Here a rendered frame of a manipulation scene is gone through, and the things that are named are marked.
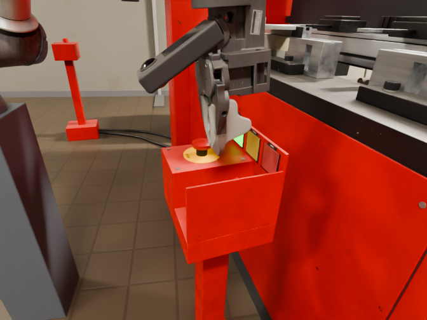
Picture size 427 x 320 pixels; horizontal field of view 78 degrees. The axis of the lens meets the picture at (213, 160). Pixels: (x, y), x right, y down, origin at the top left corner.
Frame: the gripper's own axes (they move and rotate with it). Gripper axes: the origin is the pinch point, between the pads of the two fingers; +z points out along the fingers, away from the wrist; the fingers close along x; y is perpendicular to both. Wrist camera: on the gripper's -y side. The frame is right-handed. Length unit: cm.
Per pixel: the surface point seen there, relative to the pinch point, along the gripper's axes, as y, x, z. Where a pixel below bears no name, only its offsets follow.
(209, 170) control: 0.3, 4.4, 6.6
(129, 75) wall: 2, 355, 53
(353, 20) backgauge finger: 68, 46, -12
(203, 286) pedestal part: -3.7, 2.3, 34.6
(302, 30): 43, 40, -11
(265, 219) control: 6.8, -4.9, 12.7
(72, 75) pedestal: -48, 218, 23
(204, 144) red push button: 0.9, 8.2, 3.1
